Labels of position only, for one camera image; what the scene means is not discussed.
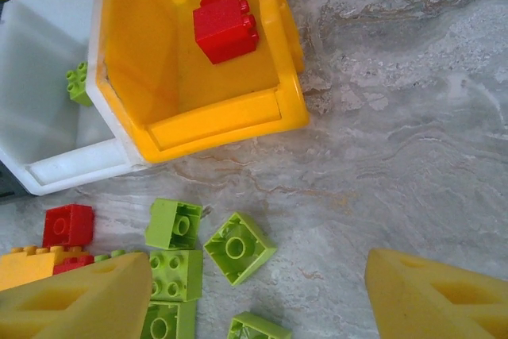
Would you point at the green lego brick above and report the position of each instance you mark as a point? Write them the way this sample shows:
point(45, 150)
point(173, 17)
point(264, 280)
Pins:
point(79, 89)
point(238, 263)
point(166, 220)
point(182, 323)
point(105, 256)
point(186, 275)
point(274, 331)

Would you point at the yellow lego brick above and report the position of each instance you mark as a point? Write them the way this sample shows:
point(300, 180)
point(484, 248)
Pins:
point(24, 271)

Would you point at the white plastic bin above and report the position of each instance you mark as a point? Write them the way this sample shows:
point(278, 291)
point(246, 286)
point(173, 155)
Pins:
point(35, 77)

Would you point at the yellow plastic bin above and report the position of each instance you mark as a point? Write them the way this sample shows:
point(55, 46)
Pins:
point(222, 116)

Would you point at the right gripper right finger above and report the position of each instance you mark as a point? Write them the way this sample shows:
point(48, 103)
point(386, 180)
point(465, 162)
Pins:
point(401, 303)

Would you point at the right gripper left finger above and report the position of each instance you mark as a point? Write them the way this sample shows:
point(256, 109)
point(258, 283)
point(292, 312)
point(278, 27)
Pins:
point(111, 307)

